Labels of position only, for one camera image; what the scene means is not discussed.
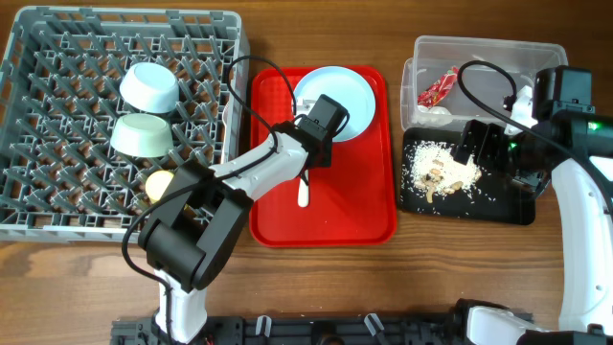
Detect light blue bowl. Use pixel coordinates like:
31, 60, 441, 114
120, 62, 179, 114

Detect rice food scraps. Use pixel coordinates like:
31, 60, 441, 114
399, 140, 483, 217

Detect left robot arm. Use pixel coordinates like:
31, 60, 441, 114
138, 95, 350, 344

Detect green bowl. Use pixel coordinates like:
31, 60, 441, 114
110, 113, 174, 158

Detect light blue plate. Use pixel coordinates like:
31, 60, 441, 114
294, 66, 375, 143

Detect white plastic spoon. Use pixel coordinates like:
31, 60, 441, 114
297, 172, 309, 208

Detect yellow cup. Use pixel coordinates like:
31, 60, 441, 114
145, 171, 174, 203

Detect clear plastic bin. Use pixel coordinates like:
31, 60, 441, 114
399, 34, 569, 133

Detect black waste tray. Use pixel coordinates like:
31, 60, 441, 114
398, 127, 535, 225

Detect left black cable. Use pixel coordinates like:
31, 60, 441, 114
121, 55, 298, 345

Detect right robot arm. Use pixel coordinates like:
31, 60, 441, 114
452, 62, 612, 344

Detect red snack wrapper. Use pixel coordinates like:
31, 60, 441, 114
418, 66, 459, 108

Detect grey dishwasher rack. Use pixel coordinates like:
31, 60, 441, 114
1, 6, 250, 242

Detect red plastic tray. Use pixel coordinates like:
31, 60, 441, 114
249, 65, 397, 247

